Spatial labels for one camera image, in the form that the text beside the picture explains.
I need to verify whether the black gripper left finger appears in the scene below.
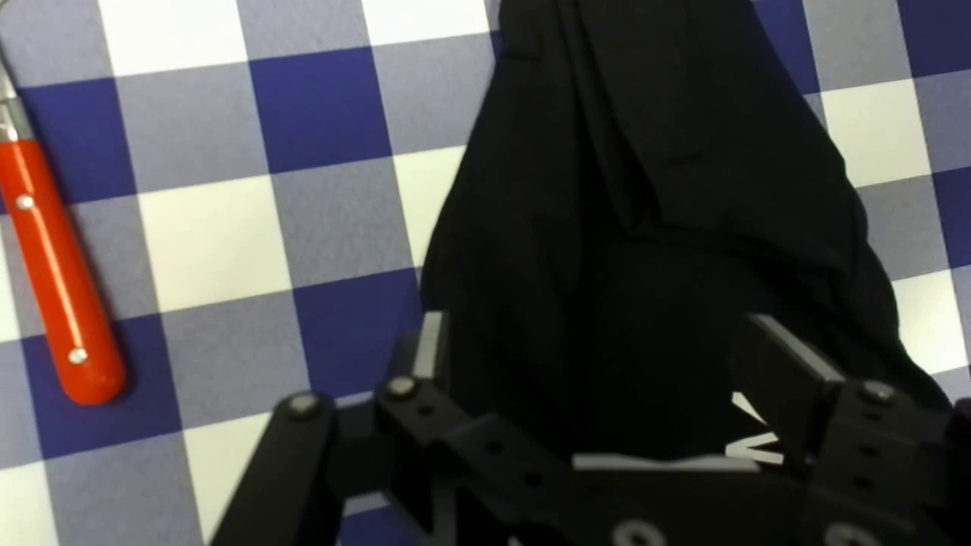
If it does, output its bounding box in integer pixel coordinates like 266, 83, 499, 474
211, 314, 569, 546

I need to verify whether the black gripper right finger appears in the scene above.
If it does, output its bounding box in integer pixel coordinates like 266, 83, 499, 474
579, 315, 971, 546

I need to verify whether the black hooded garment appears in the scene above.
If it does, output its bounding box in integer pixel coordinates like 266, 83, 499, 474
421, 0, 947, 459

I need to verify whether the blue white checkered tablecloth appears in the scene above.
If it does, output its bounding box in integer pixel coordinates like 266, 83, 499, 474
0, 0, 971, 546

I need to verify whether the red handled knife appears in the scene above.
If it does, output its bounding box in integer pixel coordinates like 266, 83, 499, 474
0, 65, 129, 407

